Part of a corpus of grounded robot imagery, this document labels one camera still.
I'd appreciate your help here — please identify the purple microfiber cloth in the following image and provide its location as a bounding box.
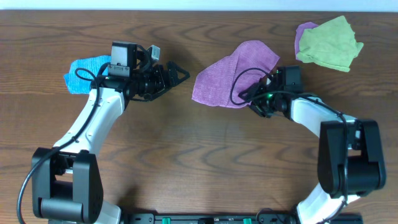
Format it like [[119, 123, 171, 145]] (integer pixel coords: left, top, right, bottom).
[[192, 40, 280, 109]]

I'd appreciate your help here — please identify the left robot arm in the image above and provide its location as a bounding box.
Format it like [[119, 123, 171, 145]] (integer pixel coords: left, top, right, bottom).
[[27, 62, 190, 223]]

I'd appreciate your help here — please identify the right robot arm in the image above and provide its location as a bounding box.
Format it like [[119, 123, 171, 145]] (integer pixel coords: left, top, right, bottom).
[[239, 82, 386, 223]]

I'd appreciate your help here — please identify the blue folded cloth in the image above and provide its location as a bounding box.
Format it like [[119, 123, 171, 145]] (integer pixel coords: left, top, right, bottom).
[[63, 55, 111, 95]]

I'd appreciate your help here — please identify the green microfiber cloth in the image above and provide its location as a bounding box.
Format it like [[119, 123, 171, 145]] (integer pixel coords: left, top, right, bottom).
[[297, 16, 364, 72]]

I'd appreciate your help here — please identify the right black cable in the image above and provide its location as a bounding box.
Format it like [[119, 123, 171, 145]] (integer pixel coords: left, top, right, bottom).
[[229, 67, 349, 224]]

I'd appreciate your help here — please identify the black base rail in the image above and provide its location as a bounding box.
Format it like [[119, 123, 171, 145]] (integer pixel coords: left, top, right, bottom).
[[121, 212, 364, 224]]

